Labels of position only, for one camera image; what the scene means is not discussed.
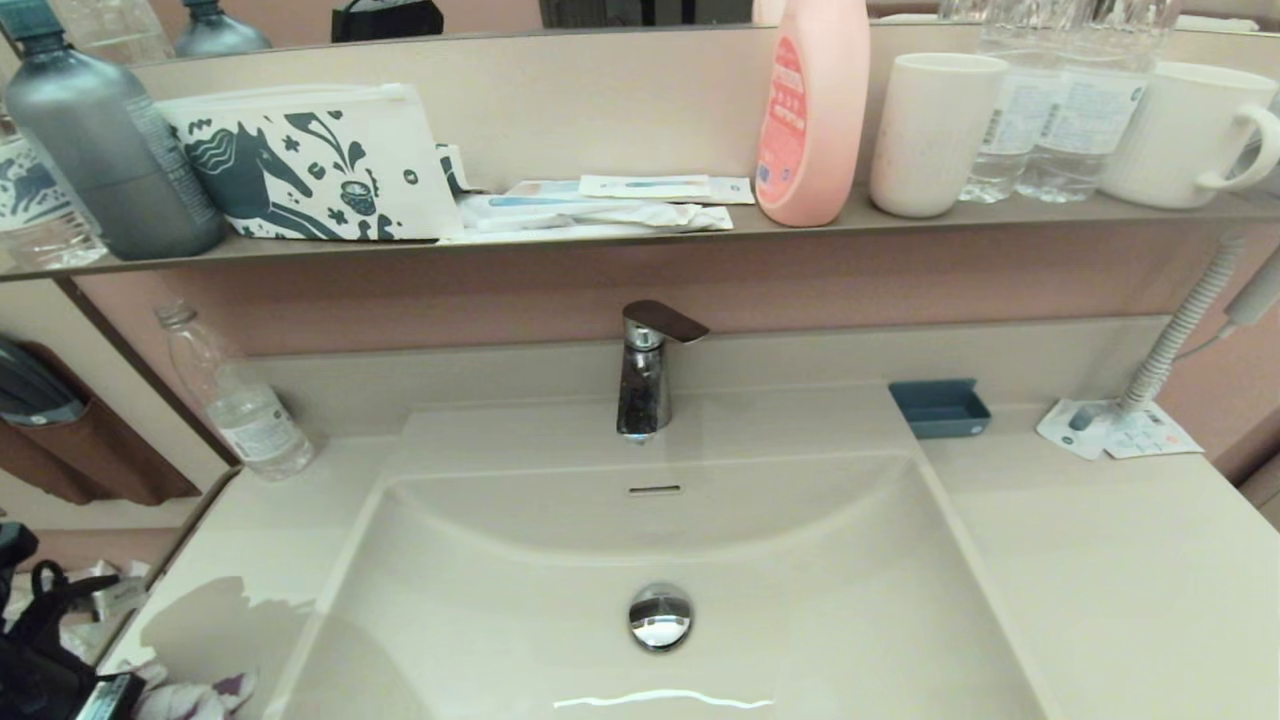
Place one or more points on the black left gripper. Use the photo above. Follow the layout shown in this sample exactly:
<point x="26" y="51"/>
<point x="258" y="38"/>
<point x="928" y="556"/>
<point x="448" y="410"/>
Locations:
<point x="50" y="680"/>

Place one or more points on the purple white striped towel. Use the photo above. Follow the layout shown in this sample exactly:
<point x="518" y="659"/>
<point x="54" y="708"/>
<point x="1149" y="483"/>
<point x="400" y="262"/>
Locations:
<point x="195" y="698"/>

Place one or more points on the chrome sink drain stopper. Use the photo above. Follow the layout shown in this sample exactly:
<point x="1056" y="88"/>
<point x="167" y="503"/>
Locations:
<point x="660" y="615"/>

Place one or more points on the chrome faucet body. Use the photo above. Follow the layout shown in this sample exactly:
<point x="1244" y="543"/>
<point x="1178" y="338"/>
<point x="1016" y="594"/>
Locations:
<point x="645" y="395"/>

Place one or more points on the beige sink basin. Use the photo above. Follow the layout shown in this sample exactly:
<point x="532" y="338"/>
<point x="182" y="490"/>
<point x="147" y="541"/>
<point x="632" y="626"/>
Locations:
<point x="820" y="600"/>

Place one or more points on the plastic wrapped water bottle pack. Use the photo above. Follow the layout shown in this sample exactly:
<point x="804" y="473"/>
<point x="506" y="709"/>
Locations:
<point x="122" y="572"/>

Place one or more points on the dark grey item in holder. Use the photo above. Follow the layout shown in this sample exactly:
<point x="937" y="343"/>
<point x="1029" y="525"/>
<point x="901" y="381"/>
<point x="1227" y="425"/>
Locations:
<point x="30" y="385"/>

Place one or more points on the clear water bottle without cap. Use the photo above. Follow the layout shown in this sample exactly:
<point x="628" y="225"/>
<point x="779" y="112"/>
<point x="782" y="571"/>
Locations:
<point x="242" y="410"/>

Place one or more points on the grey bottle teal cap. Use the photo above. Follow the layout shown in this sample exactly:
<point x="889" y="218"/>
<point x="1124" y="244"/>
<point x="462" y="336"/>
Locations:
<point x="105" y="150"/>

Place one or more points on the white pouch blue horse print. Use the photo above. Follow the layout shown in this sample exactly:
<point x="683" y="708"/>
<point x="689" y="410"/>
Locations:
<point x="300" y="170"/>

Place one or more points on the small white blue box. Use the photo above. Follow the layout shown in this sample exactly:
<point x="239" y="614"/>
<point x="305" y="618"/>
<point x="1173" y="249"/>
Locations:
<point x="452" y="170"/>

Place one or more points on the long flat white packet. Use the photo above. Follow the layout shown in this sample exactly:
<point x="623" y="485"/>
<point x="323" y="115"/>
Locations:
<point x="600" y="236"/>

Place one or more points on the crumpled white toothbrush wrapper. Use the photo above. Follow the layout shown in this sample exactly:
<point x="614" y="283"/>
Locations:
<point x="600" y="214"/>

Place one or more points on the flat white blue packet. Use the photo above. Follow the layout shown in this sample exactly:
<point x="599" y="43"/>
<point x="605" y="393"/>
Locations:
<point x="735" y="192"/>

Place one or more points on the blue soap dish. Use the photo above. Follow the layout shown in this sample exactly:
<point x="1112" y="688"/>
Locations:
<point x="940" y="412"/>

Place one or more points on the pink lotion bottle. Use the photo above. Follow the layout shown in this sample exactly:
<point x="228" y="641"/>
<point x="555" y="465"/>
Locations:
<point x="815" y="120"/>

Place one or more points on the white tumbler cup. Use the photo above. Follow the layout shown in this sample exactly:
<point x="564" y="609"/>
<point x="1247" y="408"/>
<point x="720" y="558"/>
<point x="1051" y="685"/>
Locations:
<point x="930" y="140"/>

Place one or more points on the white sachet blue print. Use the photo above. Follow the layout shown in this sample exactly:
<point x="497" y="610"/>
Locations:
<point x="1075" y="428"/>

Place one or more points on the clear water bottle white label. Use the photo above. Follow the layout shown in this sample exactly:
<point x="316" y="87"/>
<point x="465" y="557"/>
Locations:
<point x="1000" y="130"/>
<point x="1090" y="120"/>

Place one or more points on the white sachet red mark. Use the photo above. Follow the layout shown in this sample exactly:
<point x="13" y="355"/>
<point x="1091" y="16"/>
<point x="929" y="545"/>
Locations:
<point x="1155" y="437"/>

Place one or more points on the brown wall holder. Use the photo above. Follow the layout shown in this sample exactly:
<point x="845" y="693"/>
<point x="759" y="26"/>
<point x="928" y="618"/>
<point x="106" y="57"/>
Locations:
<point x="110" y="460"/>

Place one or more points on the grey wall shelf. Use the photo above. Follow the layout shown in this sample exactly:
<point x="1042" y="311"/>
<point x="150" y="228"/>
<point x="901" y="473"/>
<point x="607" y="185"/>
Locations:
<point x="600" y="243"/>

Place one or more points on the wall mirror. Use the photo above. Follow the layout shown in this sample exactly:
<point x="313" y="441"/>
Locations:
<point x="600" y="12"/>

